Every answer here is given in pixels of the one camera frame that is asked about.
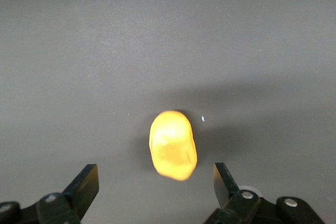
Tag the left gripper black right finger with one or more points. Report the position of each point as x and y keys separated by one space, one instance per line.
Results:
x=223 y=182

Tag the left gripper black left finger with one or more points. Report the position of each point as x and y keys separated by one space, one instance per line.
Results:
x=84 y=187

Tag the yellow potato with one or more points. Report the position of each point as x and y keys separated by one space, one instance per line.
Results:
x=173 y=148

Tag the tiny white scrap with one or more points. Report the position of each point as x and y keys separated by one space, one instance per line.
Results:
x=203 y=118

